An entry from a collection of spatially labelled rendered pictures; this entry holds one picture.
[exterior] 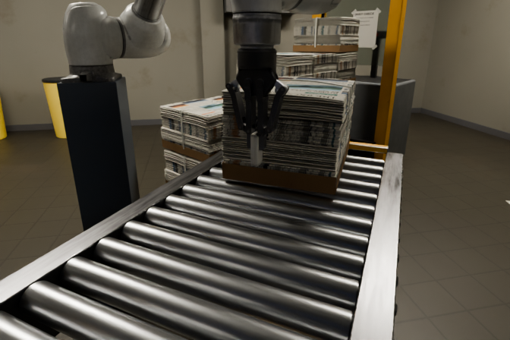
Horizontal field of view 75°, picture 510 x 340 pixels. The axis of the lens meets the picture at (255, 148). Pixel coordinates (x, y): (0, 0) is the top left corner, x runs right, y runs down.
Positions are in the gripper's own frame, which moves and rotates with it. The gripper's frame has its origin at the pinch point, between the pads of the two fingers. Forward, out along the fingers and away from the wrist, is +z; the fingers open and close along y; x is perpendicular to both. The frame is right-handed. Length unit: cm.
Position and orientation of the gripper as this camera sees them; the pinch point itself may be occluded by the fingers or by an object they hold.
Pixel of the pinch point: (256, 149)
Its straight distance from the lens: 69.2
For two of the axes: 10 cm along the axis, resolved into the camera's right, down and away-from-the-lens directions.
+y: -9.1, -1.3, 3.8
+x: -4.0, 2.8, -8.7
